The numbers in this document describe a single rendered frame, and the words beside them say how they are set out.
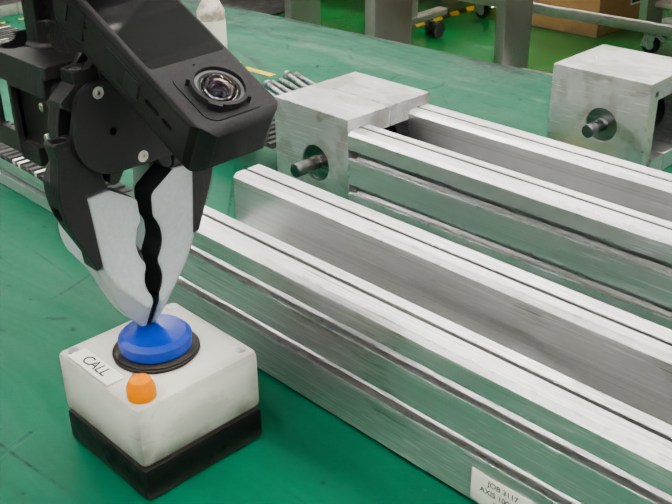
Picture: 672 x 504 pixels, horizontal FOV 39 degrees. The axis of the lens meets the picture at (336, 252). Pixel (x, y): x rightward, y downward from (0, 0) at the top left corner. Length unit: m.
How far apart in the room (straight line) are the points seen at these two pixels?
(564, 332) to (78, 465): 0.28
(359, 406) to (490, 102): 0.62
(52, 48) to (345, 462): 0.27
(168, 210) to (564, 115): 0.51
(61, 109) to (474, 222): 0.34
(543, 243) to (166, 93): 0.34
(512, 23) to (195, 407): 2.70
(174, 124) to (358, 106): 0.41
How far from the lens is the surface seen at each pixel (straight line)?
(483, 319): 0.55
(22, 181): 0.92
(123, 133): 0.47
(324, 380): 0.56
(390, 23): 2.62
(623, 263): 0.63
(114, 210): 0.48
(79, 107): 0.45
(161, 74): 0.40
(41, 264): 0.78
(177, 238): 0.51
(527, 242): 0.67
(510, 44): 3.15
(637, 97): 0.88
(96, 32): 0.43
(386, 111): 0.79
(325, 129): 0.78
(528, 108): 1.09
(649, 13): 4.26
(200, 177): 0.51
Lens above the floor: 1.13
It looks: 27 degrees down
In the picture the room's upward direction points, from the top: 1 degrees counter-clockwise
